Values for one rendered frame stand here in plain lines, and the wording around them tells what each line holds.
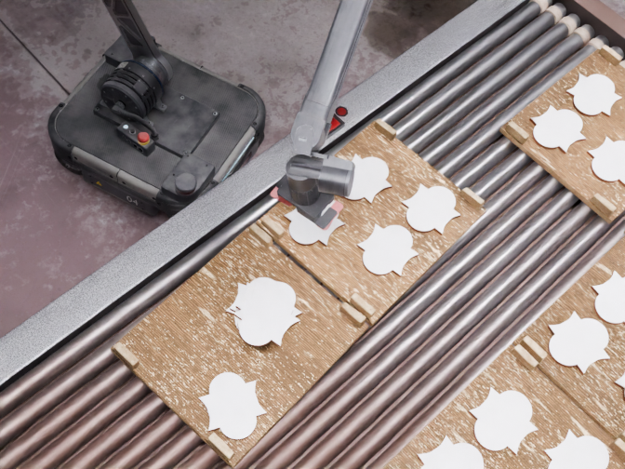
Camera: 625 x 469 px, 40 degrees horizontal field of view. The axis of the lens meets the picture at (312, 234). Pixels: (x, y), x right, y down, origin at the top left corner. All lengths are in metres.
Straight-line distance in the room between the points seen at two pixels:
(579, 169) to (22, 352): 1.34
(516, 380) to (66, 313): 0.95
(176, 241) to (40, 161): 1.34
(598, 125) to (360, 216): 0.68
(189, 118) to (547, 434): 1.64
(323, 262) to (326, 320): 0.14
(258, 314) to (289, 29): 1.95
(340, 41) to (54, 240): 1.63
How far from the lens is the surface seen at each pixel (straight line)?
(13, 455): 1.78
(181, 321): 1.81
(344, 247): 1.91
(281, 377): 1.77
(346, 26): 1.64
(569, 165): 2.17
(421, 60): 2.28
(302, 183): 1.63
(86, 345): 1.83
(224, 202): 1.97
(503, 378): 1.86
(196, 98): 2.99
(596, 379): 1.93
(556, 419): 1.87
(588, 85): 2.34
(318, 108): 1.62
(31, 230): 3.05
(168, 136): 2.88
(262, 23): 3.55
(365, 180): 1.99
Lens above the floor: 2.60
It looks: 60 degrees down
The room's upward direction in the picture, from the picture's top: 11 degrees clockwise
